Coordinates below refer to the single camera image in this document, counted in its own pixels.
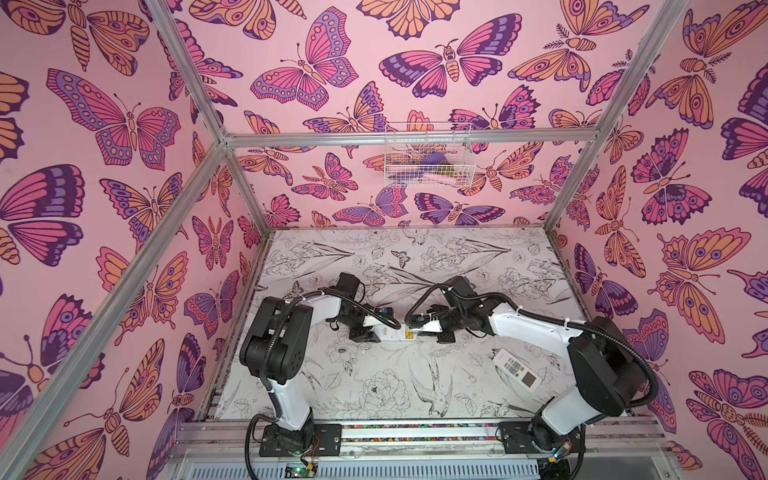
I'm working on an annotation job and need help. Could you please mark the white remote control green buttons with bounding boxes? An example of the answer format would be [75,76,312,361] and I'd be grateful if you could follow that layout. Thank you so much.
[373,325,438,342]

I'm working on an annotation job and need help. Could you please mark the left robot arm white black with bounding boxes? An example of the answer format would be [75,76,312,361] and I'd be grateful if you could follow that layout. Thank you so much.
[238,273,401,433]

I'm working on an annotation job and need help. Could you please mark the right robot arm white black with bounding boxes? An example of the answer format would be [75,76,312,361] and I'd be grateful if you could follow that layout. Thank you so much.
[405,276,659,450]

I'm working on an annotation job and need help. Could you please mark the white remote control with display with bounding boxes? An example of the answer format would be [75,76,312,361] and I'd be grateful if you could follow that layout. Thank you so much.
[492,349,542,393]

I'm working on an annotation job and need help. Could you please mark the purple item in basket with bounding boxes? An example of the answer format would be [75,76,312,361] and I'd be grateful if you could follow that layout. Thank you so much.
[420,152,452,170]

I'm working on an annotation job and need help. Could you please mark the green circuit board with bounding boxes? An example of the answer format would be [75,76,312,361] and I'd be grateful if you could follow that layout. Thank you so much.
[284,463,318,479]

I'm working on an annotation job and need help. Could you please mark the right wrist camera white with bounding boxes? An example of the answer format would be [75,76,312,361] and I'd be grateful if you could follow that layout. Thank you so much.
[410,312,442,332]

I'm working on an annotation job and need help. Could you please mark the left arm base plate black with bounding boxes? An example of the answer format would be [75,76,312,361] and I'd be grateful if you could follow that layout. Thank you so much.
[259,424,342,457]

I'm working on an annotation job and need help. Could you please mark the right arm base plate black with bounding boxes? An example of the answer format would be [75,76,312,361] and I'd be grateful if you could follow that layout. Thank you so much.
[496,419,584,458]

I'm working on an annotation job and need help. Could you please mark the white wire basket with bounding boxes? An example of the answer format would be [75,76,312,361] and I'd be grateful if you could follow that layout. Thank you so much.
[381,122,476,189]

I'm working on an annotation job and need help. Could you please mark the aluminium front rail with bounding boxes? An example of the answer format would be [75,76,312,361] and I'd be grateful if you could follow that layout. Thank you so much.
[169,417,671,464]

